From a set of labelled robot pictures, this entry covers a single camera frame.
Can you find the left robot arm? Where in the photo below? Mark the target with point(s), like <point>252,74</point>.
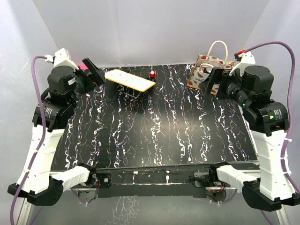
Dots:
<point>56,105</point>

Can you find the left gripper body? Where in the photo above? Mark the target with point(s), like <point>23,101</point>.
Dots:
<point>86,83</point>

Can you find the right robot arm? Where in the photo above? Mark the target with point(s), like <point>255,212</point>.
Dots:
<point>268,123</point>

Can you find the blue energy drink can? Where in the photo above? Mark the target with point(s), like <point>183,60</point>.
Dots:
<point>207,69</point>

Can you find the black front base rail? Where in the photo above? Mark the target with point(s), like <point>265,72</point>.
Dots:
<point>173,180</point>

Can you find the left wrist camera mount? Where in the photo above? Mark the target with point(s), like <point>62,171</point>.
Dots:
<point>61,58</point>

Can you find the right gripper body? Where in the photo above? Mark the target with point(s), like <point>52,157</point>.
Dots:
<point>218,77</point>

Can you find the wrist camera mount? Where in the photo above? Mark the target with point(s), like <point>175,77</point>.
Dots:
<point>245,59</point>
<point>61,58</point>

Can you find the white tablet with stand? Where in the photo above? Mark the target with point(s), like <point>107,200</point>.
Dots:
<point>128,84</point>

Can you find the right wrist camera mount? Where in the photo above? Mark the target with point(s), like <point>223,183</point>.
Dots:
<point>245,59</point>

